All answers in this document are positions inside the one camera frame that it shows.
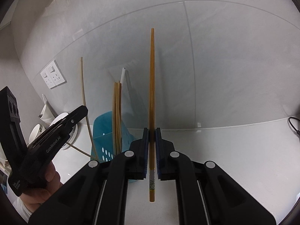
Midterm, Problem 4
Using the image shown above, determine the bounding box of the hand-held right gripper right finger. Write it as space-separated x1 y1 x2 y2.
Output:
155 128 277 225

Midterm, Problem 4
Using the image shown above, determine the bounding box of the blue plastic utensil holder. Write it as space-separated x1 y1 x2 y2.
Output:
92 111 146 185

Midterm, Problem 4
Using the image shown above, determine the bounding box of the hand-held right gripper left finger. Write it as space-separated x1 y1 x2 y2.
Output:
28 128 150 225

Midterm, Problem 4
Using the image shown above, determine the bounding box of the person's left hand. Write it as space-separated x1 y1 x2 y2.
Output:
13 163 64 218

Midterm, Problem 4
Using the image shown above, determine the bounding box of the black rice cooker power cord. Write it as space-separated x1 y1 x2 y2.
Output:
288 117 300 136

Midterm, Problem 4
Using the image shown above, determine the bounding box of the white jug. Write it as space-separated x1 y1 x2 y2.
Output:
38 94 57 125

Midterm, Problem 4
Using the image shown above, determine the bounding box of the white wall socket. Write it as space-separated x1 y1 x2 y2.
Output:
40 60 66 89

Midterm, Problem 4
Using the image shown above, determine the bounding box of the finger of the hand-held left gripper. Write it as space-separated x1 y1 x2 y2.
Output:
30 106 89 148
29 114 72 147

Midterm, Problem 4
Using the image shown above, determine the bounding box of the white bowl dark rim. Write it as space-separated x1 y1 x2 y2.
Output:
28 123 47 144

